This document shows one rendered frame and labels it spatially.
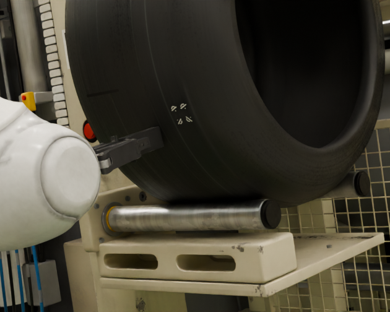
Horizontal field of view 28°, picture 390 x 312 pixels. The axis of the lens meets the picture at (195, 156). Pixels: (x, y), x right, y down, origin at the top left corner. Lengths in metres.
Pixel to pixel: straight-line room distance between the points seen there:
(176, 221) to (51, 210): 0.58
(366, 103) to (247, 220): 0.34
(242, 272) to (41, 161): 0.54
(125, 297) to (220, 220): 0.37
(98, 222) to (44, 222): 0.66
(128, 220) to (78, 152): 0.63
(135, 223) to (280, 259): 0.28
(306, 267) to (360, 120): 0.28
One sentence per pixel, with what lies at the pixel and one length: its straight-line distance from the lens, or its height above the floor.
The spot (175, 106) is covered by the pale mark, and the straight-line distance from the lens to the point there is 1.07.
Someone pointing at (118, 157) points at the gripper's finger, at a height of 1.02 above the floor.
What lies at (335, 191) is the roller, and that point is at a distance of 1.40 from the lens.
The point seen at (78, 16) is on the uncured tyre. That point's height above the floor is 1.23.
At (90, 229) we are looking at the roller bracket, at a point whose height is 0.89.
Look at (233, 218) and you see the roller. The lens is 1.17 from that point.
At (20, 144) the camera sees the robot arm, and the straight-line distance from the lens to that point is 0.70.
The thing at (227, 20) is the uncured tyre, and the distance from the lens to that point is 1.07.
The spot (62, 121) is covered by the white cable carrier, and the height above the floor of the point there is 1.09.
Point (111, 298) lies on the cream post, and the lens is 1.52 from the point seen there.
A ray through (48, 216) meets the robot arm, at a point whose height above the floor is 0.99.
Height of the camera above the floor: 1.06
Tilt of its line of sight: 3 degrees down
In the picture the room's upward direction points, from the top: 8 degrees counter-clockwise
